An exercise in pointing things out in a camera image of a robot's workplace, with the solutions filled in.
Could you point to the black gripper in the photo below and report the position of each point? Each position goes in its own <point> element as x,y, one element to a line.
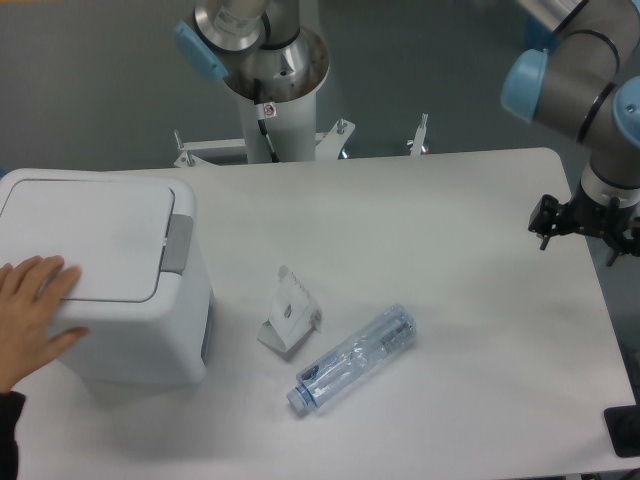
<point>613,221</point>

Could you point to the white plastic trash can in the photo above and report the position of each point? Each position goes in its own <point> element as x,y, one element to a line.
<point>144,293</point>

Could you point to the black sleeve forearm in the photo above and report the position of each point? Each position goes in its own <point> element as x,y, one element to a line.
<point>12,404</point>

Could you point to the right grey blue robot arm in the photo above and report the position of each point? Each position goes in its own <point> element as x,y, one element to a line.
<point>570,88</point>

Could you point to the person's bare hand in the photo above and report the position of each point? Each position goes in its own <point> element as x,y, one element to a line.
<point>31,293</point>

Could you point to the black device at table edge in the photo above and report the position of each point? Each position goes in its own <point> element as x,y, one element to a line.
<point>623,426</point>

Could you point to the crushed clear plastic bottle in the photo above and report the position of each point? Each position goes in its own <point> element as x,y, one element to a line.
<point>384,337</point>

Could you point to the crushed white milk carton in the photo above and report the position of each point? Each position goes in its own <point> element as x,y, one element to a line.
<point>293,314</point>

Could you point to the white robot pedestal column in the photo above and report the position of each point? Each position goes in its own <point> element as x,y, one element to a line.
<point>292,123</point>

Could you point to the white base frame with bolts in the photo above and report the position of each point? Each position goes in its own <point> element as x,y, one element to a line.
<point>327,146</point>

